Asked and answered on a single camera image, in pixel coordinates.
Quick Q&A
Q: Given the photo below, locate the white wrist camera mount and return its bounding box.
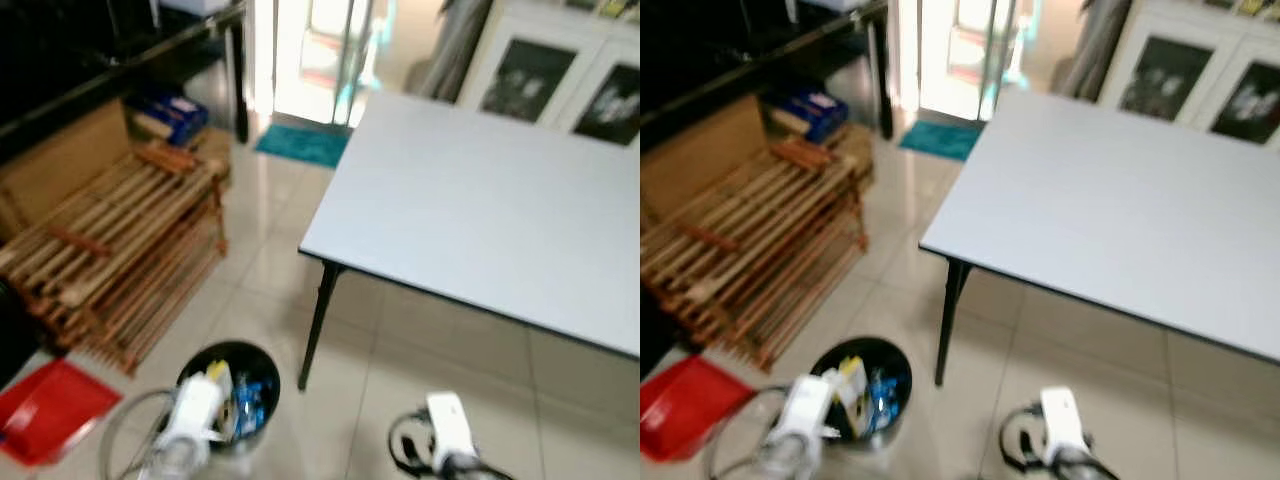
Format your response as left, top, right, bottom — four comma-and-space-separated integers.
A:
160, 372, 229, 448
1040, 386, 1093, 466
425, 392, 479, 473
775, 374, 851, 443

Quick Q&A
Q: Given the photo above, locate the black glossy desk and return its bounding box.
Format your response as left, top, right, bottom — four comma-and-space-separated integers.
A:
0, 0, 251, 166
640, 0, 896, 151

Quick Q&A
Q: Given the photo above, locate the large brown cardboard box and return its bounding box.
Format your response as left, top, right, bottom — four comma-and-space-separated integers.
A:
640, 93, 769, 223
0, 98, 133, 241

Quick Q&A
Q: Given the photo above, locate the black rubbish bin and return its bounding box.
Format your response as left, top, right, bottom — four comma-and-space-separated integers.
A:
808, 336, 914, 447
176, 340, 282, 457

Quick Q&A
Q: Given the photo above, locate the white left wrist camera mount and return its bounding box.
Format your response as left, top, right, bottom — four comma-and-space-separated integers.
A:
160, 372, 229, 448
775, 374, 851, 443

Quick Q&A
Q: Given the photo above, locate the blue printed carton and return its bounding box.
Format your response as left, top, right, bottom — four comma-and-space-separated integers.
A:
768, 86, 851, 144
124, 90, 211, 147

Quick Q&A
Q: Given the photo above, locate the white glass-door cabinet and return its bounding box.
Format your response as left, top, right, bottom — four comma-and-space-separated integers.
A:
455, 0, 641, 148
1095, 0, 1280, 151

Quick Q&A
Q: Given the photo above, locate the wooden slatted shoe rack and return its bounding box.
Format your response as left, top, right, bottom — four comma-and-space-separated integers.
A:
640, 135, 871, 373
0, 140, 233, 377

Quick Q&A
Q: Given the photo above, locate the blue plastic wrapper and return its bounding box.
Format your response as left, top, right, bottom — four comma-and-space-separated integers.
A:
866, 370, 906, 433
232, 375, 273, 439

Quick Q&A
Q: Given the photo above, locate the black table leg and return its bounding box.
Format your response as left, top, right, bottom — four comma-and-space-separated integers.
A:
297, 260, 347, 392
934, 257, 974, 388

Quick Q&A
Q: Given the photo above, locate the grey curtain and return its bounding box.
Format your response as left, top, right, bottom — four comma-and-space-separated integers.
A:
415, 0, 493, 101
1058, 0, 1131, 99

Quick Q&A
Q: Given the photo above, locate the small brown cardboard box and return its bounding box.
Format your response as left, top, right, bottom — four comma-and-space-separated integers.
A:
195, 125, 233, 191
835, 122, 874, 186

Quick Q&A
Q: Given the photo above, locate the sliding glass door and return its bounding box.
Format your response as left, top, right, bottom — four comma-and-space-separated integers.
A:
893, 0, 1036, 123
250, 0, 396, 129

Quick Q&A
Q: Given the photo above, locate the red plastic dustpan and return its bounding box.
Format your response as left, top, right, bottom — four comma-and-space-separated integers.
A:
640, 354, 758, 464
0, 357, 124, 468

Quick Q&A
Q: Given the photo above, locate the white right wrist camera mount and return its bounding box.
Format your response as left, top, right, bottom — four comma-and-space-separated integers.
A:
425, 392, 479, 473
1040, 386, 1093, 466

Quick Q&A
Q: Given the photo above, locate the teal doormat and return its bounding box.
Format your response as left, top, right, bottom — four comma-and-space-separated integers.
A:
897, 119, 987, 164
253, 122, 352, 170

